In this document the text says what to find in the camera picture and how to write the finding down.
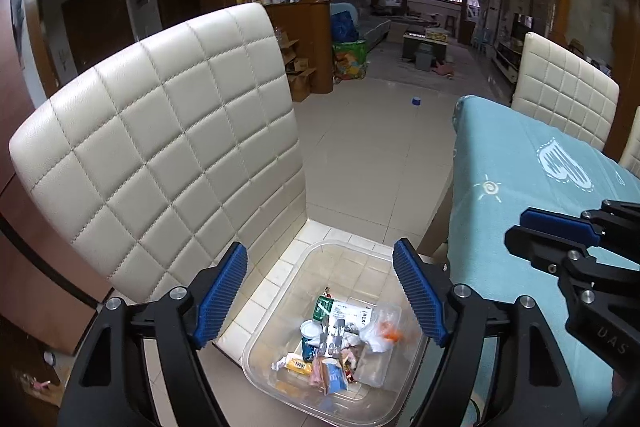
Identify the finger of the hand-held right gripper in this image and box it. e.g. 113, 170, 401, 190
504, 227, 601, 278
520, 200, 640, 250

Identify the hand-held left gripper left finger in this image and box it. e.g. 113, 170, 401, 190
57, 242, 249, 427

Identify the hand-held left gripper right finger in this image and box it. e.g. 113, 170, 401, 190
392, 238, 586, 427

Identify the orange wrapper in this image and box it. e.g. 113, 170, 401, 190
377, 319, 403, 343

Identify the green white milk carton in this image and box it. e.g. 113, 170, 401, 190
314, 296, 376, 333

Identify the balled white tissue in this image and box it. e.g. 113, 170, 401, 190
342, 332, 368, 365

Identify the yellow snack wrapper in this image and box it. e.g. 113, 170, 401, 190
271, 353, 316, 375

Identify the clear plastic bin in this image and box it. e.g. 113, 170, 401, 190
241, 241, 451, 425

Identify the blue wrapper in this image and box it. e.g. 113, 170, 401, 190
320, 357, 349, 395

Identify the printed teal tablecloth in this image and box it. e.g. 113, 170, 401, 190
447, 94, 640, 427

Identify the cream quilted chair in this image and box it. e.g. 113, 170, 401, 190
619, 106, 640, 180
9, 2, 451, 388
510, 32, 621, 153

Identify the television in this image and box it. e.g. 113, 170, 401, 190
512, 13, 535, 40

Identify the grey stool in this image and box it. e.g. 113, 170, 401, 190
412, 42, 433, 70

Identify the pile of cardboard boxes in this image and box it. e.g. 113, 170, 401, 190
275, 27, 316, 103

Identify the colourful green bag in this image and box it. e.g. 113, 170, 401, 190
332, 40, 371, 83

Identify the grey sofa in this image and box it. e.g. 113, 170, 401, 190
325, 0, 393, 45

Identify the blue bag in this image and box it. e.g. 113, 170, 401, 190
330, 10, 361, 43

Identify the wooden partition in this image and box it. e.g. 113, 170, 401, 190
260, 0, 336, 95

